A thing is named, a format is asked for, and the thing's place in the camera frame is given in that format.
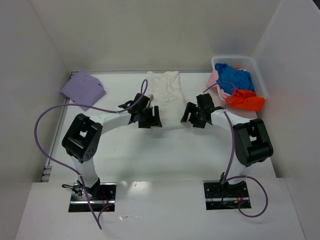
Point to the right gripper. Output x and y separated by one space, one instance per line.
195 117

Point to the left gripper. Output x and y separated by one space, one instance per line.
149 119

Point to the white t shirt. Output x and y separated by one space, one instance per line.
168 96

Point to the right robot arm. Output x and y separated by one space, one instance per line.
250 145

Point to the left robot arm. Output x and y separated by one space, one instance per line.
83 136

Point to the pink t shirt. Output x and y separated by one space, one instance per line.
214 76

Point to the orange t shirt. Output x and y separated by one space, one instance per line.
245 100

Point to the blue t shirt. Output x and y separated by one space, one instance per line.
241 79

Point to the folded purple t shirt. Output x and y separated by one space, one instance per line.
83 89

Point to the white plastic basket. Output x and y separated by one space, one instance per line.
244 62

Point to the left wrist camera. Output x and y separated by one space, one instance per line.
151 97

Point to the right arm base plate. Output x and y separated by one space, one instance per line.
225 196

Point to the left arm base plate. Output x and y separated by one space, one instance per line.
106 196

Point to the aluminium rail bracket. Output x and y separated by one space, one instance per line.
46 174

